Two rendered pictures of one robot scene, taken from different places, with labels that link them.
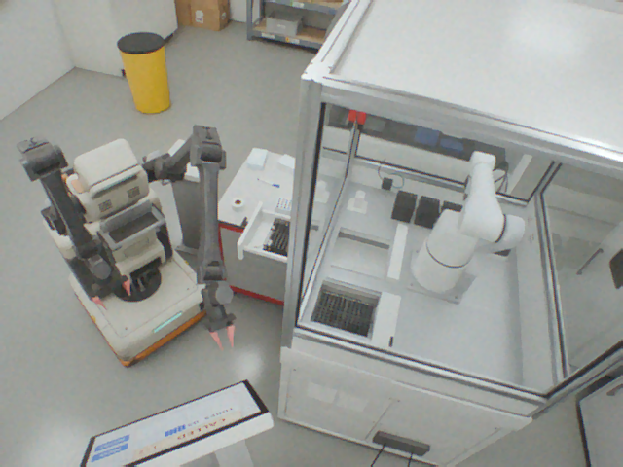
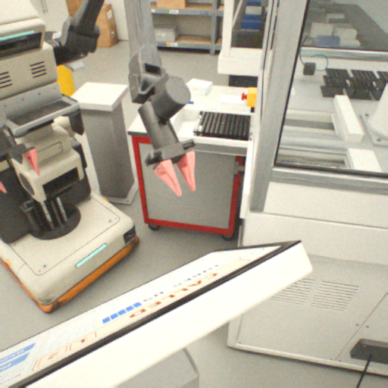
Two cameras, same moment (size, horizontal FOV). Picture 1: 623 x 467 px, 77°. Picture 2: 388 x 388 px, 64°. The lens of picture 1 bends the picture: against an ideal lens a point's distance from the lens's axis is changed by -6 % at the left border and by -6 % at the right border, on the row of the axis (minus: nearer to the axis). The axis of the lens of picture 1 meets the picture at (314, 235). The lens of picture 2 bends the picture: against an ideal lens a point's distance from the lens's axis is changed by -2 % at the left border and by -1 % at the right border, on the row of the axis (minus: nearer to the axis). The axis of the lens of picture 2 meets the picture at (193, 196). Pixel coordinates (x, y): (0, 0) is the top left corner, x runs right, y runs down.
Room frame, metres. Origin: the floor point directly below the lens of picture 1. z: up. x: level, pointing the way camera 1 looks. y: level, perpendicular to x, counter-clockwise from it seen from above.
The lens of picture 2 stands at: (0.06, 0.20, 1.54)
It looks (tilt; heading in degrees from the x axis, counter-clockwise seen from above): 42 degrees down; 1
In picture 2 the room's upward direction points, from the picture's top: straight up
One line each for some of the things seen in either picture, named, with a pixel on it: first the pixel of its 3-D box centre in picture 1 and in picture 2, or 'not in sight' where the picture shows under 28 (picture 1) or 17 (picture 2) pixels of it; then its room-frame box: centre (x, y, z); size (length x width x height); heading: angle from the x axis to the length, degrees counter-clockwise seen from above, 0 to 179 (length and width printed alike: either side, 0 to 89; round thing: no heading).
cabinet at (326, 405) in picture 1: (391, 334); (338, 232); (1.09, -0.48, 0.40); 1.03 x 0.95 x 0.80; 171
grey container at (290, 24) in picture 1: (284, 23); (164, 32); (5.29, 0.75, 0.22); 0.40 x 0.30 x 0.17; 80
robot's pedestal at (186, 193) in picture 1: (196, 202); (109, 146); (1.85, 0.80, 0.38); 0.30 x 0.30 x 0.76; 80
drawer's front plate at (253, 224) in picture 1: (251, 229); (176, 124); (1.27, 0.30, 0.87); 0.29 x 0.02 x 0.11; 171
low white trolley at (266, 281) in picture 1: (279, 236); (196, 163); (1.67, 0.21, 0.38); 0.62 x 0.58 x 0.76; 171
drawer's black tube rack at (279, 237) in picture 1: (291, 241); (222, 129); (1.24, 0.10, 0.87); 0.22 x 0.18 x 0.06; 81
